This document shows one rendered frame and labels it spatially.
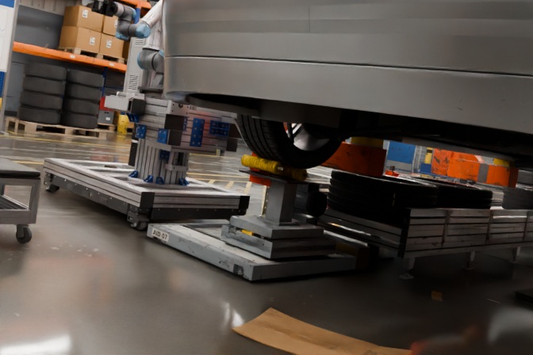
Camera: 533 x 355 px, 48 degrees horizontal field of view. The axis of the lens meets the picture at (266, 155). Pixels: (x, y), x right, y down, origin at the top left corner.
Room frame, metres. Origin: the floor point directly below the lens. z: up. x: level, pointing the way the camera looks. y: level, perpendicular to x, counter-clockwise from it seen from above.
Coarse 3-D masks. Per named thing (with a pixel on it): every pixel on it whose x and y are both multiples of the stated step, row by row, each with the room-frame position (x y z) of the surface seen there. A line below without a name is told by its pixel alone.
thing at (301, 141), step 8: (288, 128) 3.17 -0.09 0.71; (296, 136) 3.25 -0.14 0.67; (304, 136) 3.22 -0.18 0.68; (312, 136) 3.20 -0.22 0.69; (296, 144) 3.16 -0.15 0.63; (304, 144) 3.14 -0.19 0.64; (312, 144) 3.12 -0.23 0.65; (320, 144) 3.10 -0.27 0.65; (328, 144) 3.10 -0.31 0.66; (304, 152) 2.97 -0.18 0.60; (312, 152) 3.02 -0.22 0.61
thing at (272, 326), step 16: (256, 320) 2.12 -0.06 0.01; (272, 320) 2.15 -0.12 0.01; (288, 320) 2.17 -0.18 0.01; (256, 336) 1.97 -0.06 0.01; (272, 336) 2.00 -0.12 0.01; (288, 336) 2.02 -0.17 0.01; (304, 336) 2.04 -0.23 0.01; (320, 336) 2.07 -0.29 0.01; (336, 336) 2.09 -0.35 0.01; (288, 352) 1.89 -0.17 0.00; (304, 352) 1.90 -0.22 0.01; (320, 352) 1.92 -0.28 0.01; (336, 352) 1.94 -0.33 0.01; (352, 352) 1.96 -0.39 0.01; (368, 352) 1.98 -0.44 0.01; (384, 352) 1.99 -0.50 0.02; (400, 352) 1.98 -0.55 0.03
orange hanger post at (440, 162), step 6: (438, 150) 5.11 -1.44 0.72; (444, 150) 5.07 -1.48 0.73; (438, 156) 5.10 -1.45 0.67; (444, 156) 5.06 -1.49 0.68; (450, 156) 5.03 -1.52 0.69; (432, 162) 5.13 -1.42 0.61; (438, 162) 5.09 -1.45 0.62; (444, 162) 5.05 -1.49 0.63; (432, 168) 5.12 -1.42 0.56; (438, 168) 5.09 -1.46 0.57; (444, 168) 5.04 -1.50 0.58; (444, 174) 5.05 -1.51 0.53
